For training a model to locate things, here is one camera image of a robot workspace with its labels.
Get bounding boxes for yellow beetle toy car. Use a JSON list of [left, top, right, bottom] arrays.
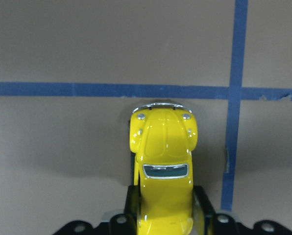
[[129, 102, 198, 235]]

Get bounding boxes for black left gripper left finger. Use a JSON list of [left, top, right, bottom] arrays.
[[123, 186, 140, 235]]

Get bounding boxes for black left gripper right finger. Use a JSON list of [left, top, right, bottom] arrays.
[[192, 186, 215, 235]]

